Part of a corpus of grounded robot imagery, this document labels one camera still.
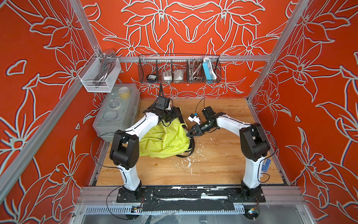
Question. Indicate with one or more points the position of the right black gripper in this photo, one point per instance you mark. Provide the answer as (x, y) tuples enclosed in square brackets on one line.
[(197, 132)]

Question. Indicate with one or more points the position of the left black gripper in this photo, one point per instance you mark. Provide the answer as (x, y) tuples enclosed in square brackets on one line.
[(175, 111)]

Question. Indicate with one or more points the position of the lime green trousers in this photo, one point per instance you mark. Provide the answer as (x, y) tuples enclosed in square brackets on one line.
[(165, 140)]

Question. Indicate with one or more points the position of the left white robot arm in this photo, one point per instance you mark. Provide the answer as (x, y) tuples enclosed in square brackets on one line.
[(125, 145)]

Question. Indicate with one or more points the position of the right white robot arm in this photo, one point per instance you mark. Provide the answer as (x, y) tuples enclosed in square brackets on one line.
[(254, 144)]

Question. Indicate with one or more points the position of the white charger block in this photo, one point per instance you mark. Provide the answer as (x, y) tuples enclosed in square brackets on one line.
[(167, 76)]

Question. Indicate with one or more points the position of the white plastic adapter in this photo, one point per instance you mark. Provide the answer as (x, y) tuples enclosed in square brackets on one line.
[(178, 75)]

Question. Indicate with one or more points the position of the yellow tape roll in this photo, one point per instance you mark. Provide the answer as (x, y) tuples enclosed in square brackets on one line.
[(124, 92)]

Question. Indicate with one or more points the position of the translucent plastic storage box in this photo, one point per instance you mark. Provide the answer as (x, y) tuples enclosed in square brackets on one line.
[(116, 113)]

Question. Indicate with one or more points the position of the metal tongs in basket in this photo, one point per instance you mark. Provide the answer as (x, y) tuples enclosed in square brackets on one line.
[(194, 70)]

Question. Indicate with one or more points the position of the metal tool in bin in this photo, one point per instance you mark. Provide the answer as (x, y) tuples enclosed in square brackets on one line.
[(107, 65)]

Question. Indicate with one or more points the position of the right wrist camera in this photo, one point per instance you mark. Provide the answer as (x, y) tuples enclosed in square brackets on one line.
[(194, 118)]

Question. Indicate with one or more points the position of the black wire wall basket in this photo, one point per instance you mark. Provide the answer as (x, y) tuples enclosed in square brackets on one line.
[(169, 68)]

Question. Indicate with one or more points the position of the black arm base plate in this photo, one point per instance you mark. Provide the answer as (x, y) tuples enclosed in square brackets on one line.
[(149, 194)]

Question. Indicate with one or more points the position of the clear plastic wall bin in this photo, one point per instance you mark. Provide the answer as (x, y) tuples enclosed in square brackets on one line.
[(91, 70)]

